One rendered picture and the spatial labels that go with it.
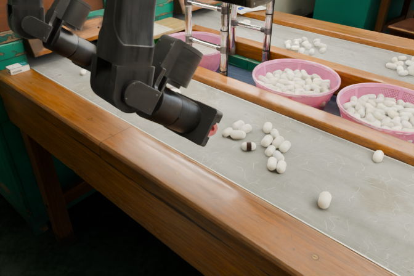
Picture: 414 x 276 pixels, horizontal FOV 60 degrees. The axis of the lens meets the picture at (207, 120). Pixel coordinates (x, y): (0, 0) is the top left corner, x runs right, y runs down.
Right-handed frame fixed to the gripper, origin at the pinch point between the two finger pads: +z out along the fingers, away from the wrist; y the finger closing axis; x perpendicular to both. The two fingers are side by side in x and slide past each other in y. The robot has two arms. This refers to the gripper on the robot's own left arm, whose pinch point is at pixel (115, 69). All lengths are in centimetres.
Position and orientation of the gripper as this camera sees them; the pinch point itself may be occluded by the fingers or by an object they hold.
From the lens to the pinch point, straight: 97.0
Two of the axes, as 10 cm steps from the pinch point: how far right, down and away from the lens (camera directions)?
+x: -4.3, 9.0, -0.1
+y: -7.6, -3.5, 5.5
